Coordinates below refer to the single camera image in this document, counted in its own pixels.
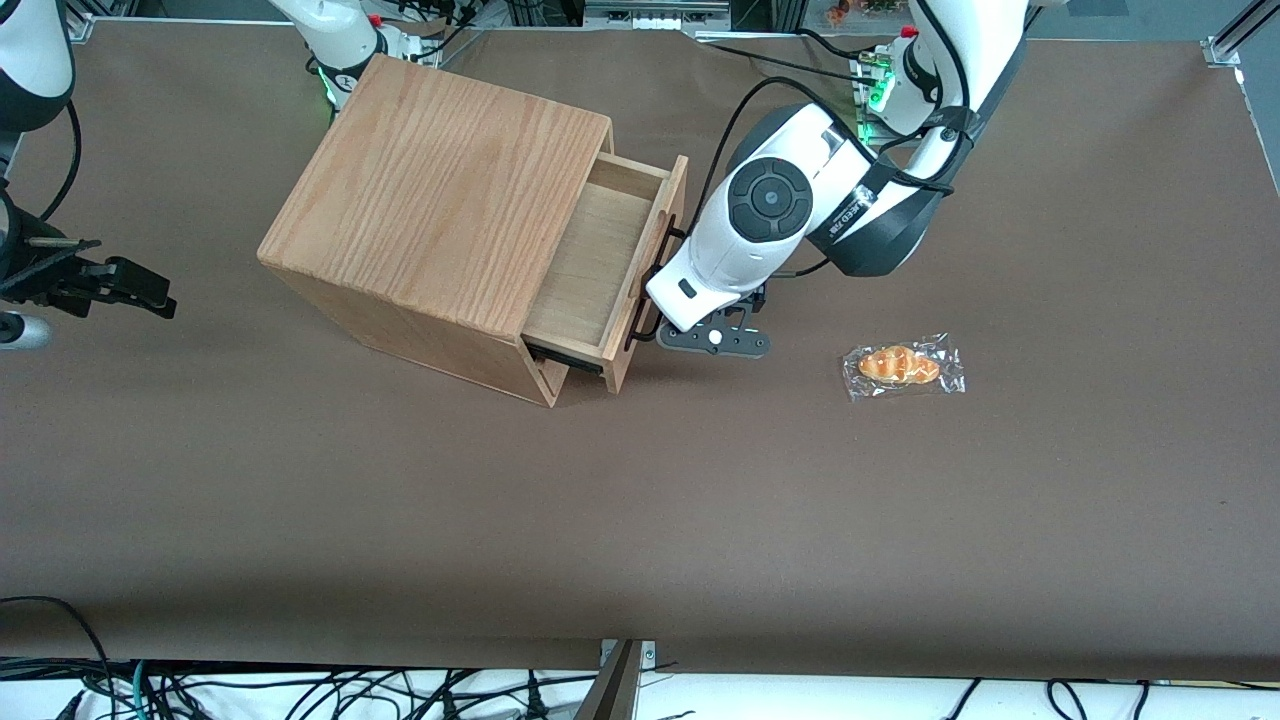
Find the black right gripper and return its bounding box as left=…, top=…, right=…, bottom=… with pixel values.
left=0, top=190, right=178, bottom=321

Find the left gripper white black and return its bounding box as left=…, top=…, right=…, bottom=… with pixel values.
left=645, top=235, right=776, bottom=332

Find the black metal drawer handle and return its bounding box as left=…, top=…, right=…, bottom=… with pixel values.
left=623, top=228, right=691, bottom=352

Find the wooden drawer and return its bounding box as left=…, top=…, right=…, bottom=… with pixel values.
left=520, top=153, right=693, bottom=395

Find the wooden drawer cabinet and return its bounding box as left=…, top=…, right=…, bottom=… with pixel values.
left=257, top=53, right=613, bottom=408

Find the bread roll in clear wrapper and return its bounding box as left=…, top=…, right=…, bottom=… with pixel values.
left=841, top=332, right=967, bottom=403

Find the dark angled bar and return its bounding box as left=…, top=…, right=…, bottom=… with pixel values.
left=573, top=640, right=642, bottom=720

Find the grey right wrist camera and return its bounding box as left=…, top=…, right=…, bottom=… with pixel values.
left=0, top=312, right=52, bottom=352

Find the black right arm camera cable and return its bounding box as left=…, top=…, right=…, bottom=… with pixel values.
left=38, top=100, right=83, bottom=223

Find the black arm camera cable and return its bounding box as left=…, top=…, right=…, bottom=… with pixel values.
left=713, top=0, right=986, bottom=196
left=38, top=100, right=83, bottom=223

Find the black cable on table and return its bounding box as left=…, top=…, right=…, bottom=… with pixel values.
left=695, top=28, right=866, bottom=79

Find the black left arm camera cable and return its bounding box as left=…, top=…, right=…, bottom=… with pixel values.
left=713, top=0, right=986, bottom=196

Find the looped black cable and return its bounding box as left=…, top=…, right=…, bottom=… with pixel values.
left=0, top=596, right=113, bottom=720

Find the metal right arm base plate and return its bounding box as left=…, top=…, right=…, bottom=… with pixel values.
left=380, top=22, right=443, bottom=67

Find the aluminium frame profile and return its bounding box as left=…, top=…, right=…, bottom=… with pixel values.
left=1213, top=0, right=1280, bottom=57

